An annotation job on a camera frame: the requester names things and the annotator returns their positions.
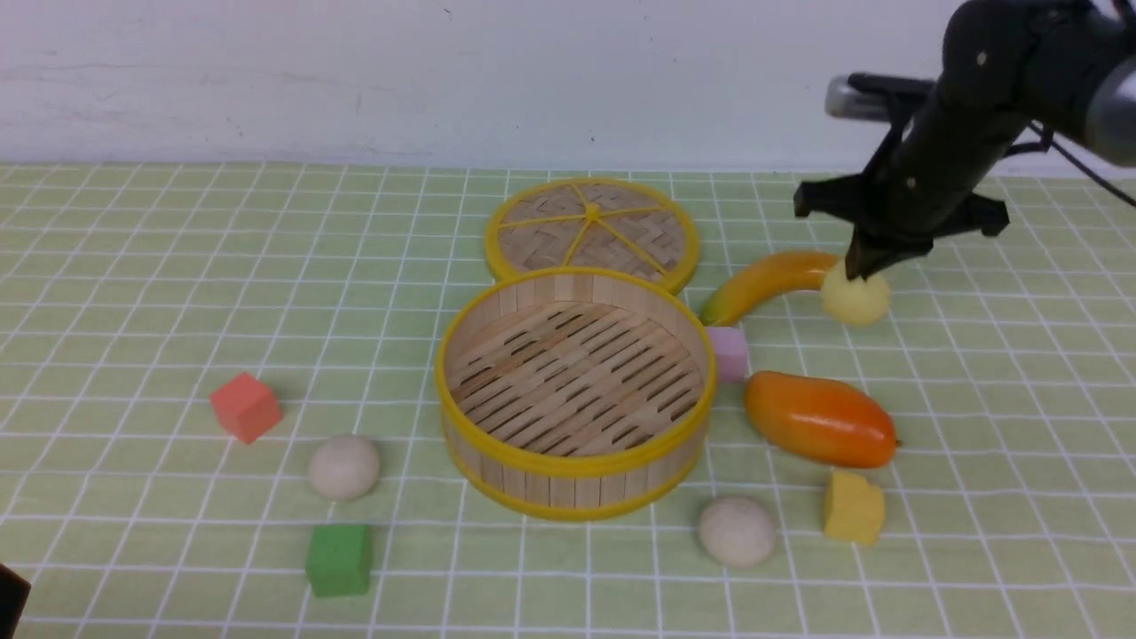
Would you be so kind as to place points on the yellow block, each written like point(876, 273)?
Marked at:
point(854, 508)

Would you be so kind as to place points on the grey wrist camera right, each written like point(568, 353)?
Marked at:
point(868, 97)

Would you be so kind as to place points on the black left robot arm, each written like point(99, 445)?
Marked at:
point(14, 594)

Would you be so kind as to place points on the white bun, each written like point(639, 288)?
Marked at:
point(737, 531)
point(345, 467)

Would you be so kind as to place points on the orange toy mango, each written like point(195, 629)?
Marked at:
point(820, 420)

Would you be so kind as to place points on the yellow toy banana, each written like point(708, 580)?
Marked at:
point(776, 274)

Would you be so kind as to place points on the red cube block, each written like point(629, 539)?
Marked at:
point(246, 407)

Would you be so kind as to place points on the woven bamboo steamer lid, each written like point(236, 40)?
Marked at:
point(598, 222)

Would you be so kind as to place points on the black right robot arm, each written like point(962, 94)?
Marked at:
point(1014, 74)

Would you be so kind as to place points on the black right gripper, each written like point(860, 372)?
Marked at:
point(920, 185)

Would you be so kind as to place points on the bamboo steamer tray yellow rim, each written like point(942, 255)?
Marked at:
point(575, 393)

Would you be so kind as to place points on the pink cube block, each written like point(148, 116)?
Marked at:
point(731, 353)

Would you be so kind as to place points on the green cube block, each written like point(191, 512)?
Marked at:
point(339, 560)

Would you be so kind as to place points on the pale yellow bun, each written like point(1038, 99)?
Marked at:
point(855, 302)

